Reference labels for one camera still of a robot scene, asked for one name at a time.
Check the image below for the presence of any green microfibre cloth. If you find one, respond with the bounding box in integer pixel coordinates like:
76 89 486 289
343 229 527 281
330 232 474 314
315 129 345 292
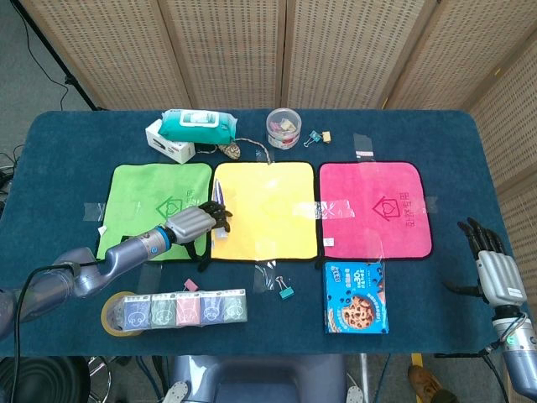
83 162 214 277

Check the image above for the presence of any clear jar of clips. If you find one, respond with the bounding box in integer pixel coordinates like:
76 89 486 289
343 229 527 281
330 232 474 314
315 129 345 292
266 107 303 149

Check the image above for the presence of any white stapler box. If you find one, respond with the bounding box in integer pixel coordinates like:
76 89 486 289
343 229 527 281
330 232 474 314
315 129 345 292
144 118 196 165

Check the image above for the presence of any multicolour tissue pack bundle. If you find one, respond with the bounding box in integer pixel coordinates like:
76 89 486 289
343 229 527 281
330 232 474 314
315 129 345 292
122 288 248 331

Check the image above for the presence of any yellow microfibre cloth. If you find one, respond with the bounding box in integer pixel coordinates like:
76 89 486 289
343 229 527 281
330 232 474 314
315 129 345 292
197 161 320 274

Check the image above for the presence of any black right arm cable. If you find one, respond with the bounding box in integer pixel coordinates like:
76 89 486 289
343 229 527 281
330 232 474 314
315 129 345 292
434 312 529 403

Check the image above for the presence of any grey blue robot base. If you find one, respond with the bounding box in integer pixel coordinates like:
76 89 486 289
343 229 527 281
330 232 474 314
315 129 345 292
169 354 349 403

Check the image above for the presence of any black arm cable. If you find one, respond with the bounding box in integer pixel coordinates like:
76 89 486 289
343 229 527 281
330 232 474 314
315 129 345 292
8 262 102 403
434 312 529 403

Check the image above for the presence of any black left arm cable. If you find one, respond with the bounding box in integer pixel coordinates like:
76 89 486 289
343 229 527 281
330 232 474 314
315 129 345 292
8 262 102 403

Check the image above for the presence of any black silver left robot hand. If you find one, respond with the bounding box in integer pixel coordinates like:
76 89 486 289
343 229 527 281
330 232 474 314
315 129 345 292
166 200 234 264

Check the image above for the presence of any twine ball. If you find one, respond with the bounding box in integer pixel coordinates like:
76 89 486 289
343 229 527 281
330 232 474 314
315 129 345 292
196 136 276 165

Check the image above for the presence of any small clear plastic bag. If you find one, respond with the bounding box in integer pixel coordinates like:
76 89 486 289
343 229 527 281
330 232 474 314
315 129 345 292
253 260 277 291

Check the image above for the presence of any black round bin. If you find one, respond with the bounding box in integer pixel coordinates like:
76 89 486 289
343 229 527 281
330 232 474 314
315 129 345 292
0 355 91 403

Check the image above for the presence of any black stand pole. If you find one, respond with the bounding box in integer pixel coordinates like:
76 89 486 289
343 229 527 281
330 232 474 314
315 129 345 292
10 0 108 112

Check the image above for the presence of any blue cookie box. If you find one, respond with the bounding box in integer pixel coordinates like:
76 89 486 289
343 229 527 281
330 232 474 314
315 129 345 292
323 260 390 336

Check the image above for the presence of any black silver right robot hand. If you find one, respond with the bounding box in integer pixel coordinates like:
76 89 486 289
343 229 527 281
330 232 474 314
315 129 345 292
444 217 528 306

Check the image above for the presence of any woven folding screen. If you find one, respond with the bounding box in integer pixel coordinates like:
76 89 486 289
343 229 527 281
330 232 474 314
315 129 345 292
18 0 537 270

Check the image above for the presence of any brown shoe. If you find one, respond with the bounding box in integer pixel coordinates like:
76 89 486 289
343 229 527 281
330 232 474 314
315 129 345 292
409 364 458 403

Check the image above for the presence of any teal wet wipes pack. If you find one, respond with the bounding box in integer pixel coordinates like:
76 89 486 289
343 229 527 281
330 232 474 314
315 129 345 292
157 108 238 146

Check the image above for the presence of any large teal binder clip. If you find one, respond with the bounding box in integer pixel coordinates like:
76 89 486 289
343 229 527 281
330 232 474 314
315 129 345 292
274 275 295 301

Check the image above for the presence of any thin black wall cable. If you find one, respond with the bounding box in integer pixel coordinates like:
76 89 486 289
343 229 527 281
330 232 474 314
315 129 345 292
16 12 70 106

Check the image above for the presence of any yellow tape roll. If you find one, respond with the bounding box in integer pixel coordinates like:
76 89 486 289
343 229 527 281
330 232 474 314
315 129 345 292
101 290 146 338

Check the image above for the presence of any pink microfibre cloth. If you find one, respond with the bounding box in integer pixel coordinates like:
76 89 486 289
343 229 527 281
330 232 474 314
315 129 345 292
314 161 434 270

